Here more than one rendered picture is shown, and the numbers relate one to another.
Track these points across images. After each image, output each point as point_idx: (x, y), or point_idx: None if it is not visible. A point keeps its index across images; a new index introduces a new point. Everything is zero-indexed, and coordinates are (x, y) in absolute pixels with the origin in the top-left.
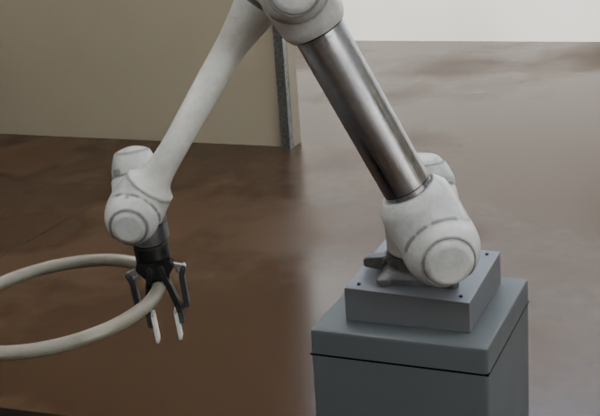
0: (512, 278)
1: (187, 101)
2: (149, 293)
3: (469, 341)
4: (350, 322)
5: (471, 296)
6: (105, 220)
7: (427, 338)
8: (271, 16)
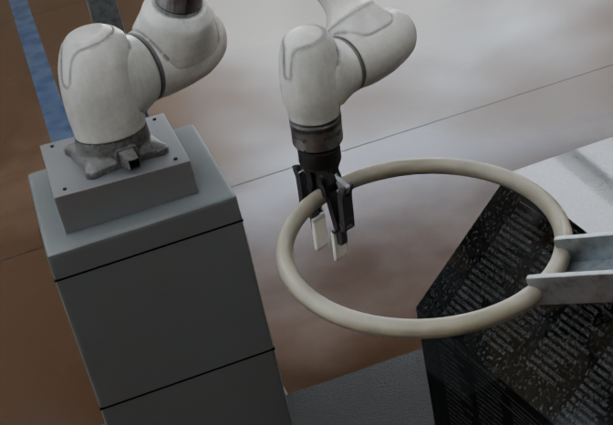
0: (34, 177)
1: None
2: (355, 172)
3: (186, 132)
4: (202, 187)
5: (150, 117)
6: (413, 35)
7: (199, 147)
8: None
